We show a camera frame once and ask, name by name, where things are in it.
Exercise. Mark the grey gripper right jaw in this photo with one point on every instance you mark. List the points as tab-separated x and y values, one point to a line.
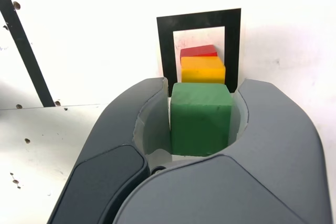
262	182

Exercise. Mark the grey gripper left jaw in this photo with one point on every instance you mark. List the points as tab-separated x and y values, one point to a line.
105	155

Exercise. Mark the green cube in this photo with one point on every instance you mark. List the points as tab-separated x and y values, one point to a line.
199	119

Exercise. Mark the yellow cube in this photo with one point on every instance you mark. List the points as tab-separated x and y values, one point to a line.
202	69

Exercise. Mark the red cube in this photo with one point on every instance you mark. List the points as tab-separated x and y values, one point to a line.
197	51

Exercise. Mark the black tape square outline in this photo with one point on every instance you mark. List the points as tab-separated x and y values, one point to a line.
165	51

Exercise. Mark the black tape strip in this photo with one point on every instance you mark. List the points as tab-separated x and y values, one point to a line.
26	51

